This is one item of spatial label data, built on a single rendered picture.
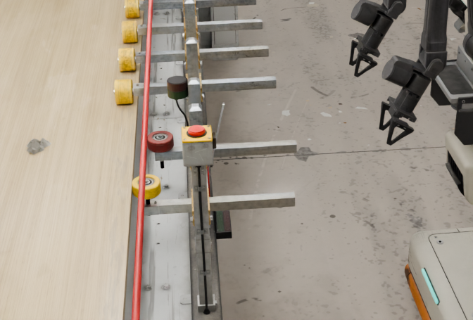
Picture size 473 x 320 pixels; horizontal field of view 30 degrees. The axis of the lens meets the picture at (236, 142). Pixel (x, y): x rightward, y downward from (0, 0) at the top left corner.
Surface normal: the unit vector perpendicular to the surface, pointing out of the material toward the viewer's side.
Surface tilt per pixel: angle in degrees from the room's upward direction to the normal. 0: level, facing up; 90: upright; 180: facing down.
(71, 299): 0
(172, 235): 0
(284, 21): 0
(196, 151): 90
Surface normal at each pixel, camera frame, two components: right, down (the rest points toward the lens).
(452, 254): -0.03, -0.87
